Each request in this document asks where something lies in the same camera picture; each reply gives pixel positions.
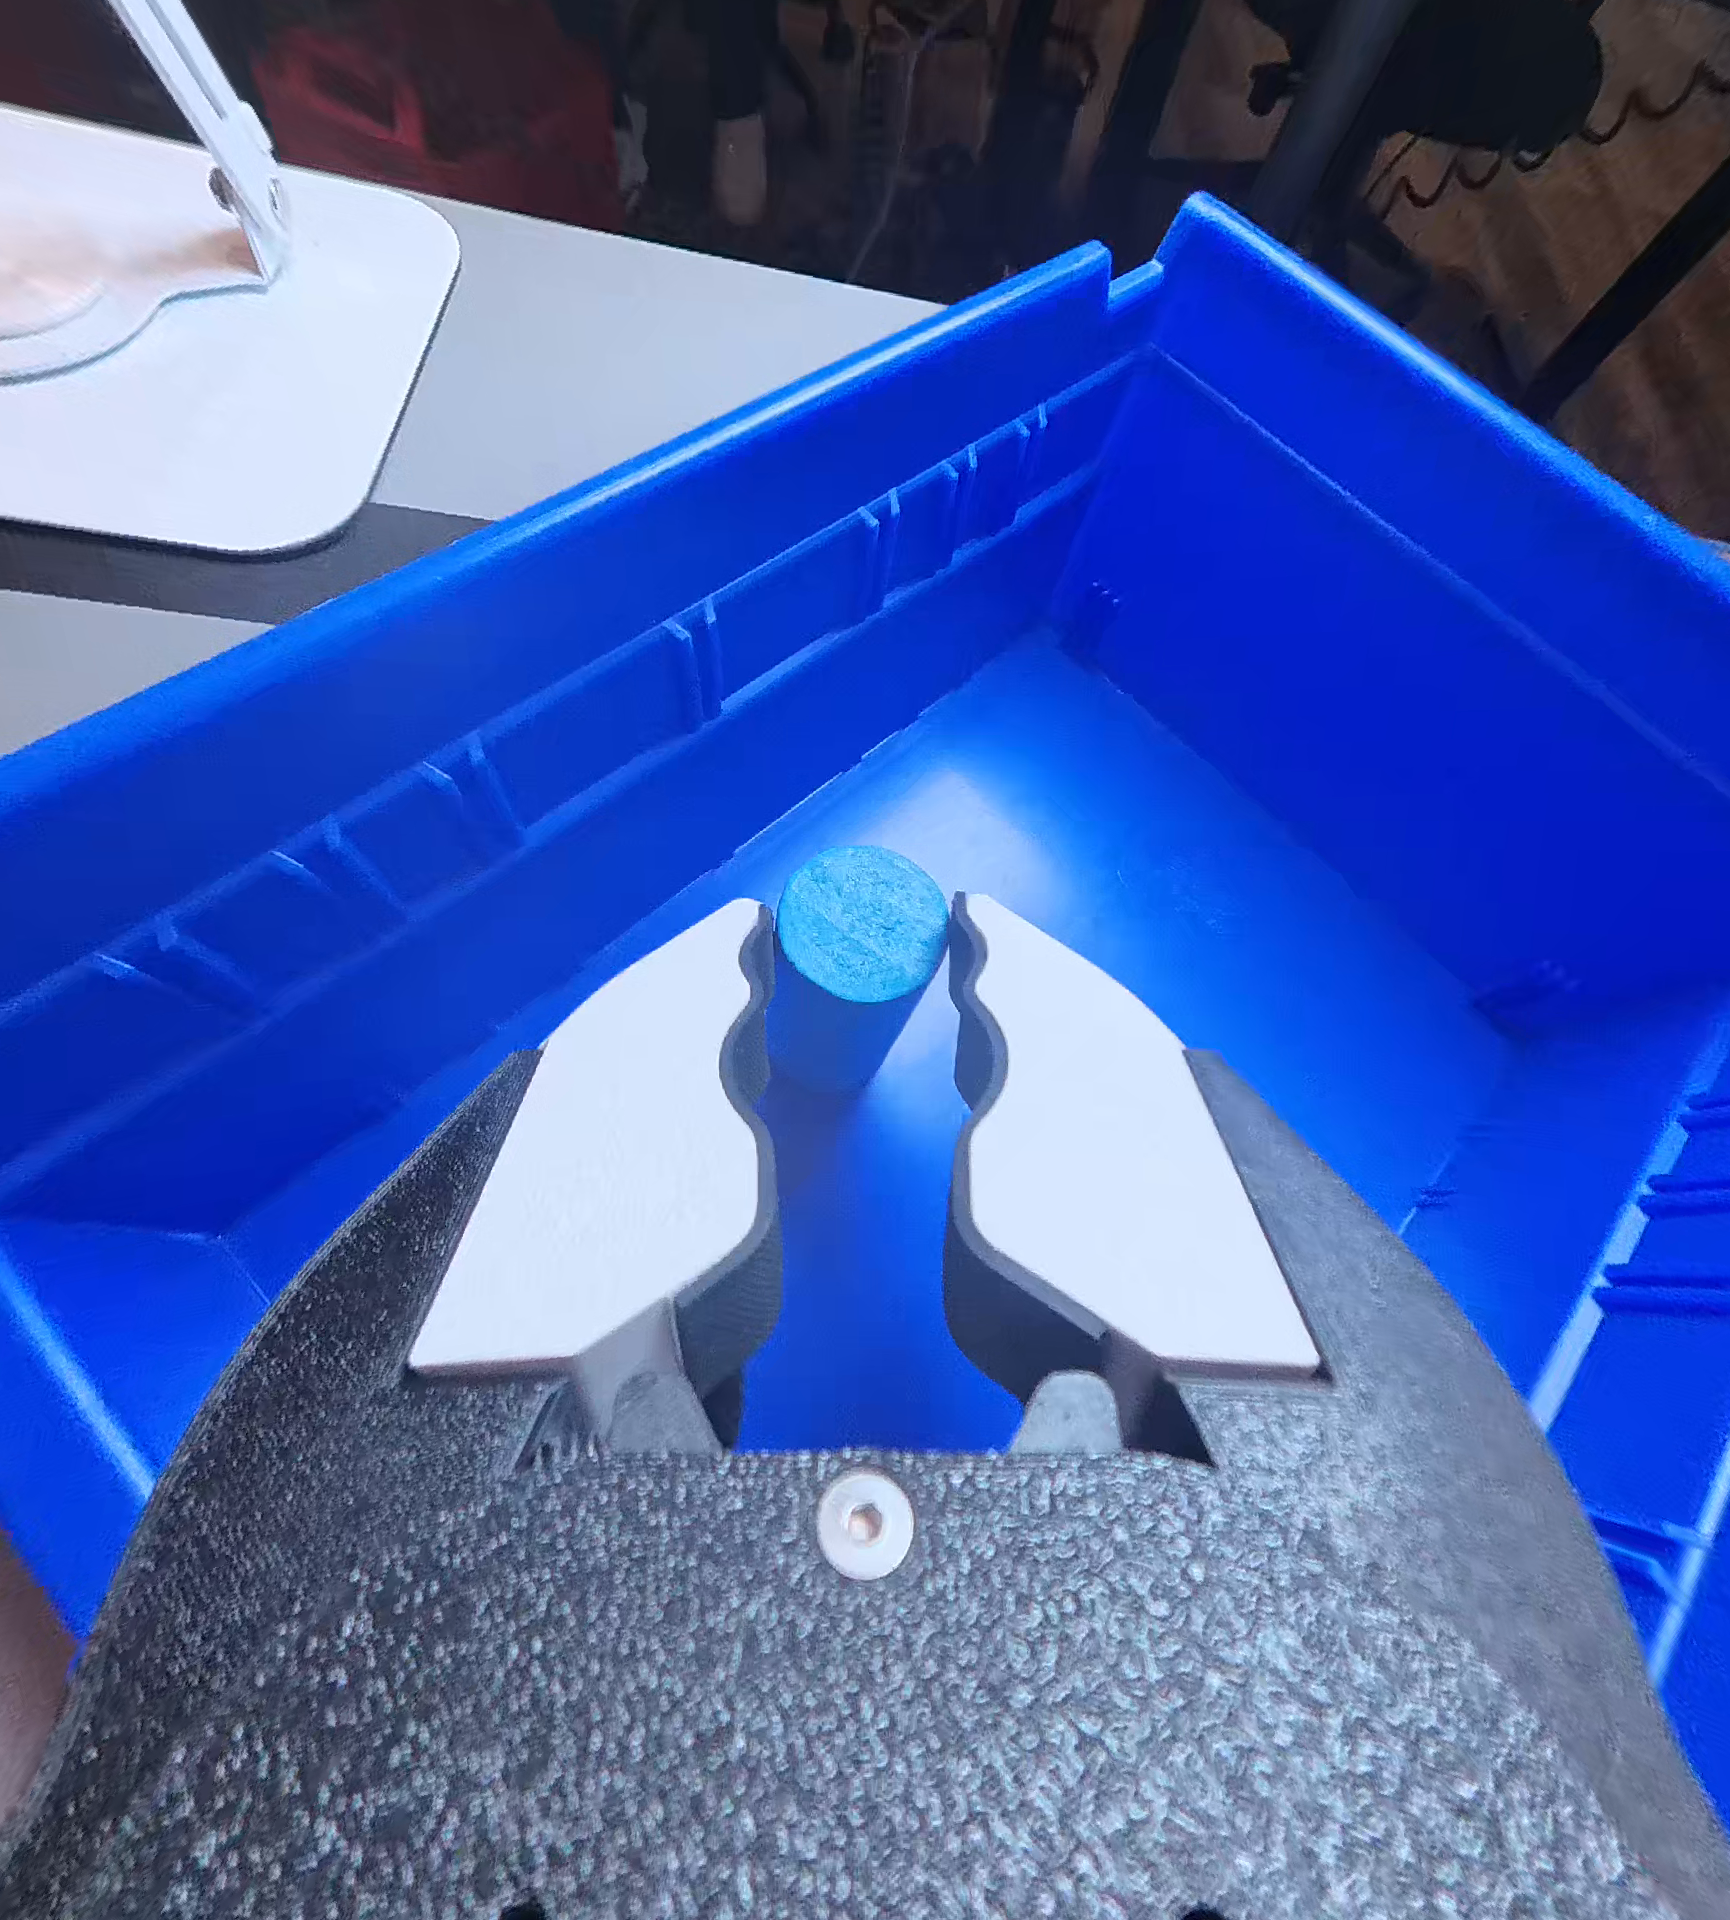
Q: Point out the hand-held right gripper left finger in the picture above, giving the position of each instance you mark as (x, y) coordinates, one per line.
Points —
(596, 1185)

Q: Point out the blue plastic bin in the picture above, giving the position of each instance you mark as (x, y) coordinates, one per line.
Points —
(1329, 676)

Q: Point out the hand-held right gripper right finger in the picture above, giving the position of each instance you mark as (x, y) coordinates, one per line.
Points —
(1132, 1185)

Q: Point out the red bag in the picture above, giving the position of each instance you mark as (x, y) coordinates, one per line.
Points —
(429, 106)

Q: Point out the blue wooden cylinder block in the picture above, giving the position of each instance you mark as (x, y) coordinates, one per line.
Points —
(859, 946)

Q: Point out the white document stand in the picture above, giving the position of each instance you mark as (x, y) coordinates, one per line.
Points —
(205, 372)

